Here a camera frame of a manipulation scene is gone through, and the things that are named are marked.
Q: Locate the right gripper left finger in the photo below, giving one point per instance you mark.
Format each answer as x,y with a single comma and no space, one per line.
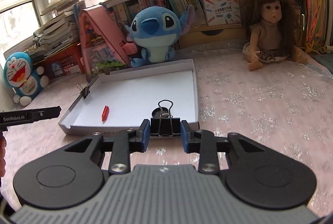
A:
123,143

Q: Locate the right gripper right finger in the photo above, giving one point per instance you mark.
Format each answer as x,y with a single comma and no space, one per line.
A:
207,145

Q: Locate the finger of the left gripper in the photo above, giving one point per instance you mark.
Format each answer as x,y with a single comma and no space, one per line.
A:
27,116

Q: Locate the large black binder clip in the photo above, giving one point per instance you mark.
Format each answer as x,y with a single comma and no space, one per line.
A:
168,127

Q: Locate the person's hand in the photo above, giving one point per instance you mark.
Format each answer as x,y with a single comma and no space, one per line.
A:
3,145

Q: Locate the white cardboard box tray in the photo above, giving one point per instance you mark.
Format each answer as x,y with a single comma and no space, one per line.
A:
131,95

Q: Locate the black round lid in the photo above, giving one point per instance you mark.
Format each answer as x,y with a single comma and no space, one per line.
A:
162,112

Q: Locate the Doraemon plush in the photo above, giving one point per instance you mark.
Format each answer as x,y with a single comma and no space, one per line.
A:
23,79

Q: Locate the small binder clip on tray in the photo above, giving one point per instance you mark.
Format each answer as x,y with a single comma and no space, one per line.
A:
84,90

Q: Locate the red plastic crate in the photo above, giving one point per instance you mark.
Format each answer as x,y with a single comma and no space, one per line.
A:
63,63

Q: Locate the pink triangular dollhouse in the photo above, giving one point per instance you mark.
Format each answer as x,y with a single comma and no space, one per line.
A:
102,43

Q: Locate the stack of books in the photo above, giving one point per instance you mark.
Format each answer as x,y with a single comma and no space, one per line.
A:
58,32

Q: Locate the wooden drawer shelf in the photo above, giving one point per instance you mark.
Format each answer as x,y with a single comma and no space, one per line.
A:
208,34

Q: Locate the blue Stitch plush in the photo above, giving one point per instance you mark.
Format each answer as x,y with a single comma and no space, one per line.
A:
156,29

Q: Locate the white stationery box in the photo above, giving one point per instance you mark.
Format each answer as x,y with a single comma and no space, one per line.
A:
222,12

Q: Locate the brown-haired doll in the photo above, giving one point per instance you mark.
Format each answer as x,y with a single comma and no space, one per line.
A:
270,26

